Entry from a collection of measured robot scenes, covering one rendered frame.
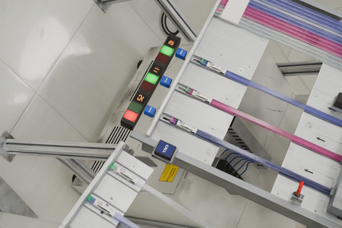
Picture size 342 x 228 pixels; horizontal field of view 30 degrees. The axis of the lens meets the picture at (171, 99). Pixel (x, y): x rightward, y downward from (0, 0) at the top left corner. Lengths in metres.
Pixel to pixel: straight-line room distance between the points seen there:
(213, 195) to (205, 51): 0.51
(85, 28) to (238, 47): 0.82
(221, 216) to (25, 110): 0.81
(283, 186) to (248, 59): 0.41
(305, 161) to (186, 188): 0.43
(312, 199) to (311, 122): 0.24
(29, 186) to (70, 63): 0.50
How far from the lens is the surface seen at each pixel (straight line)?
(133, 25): 2.78
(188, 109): 1.86
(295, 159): 1.86
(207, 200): 2.17
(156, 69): 1.93
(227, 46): 1.99
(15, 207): 2.40
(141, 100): 1.87
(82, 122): 2.57
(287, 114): 2.53
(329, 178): 1.86
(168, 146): 1.75
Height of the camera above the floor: 2.01
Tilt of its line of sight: 44 degrees down
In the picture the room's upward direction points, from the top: 89 degrees clockwise
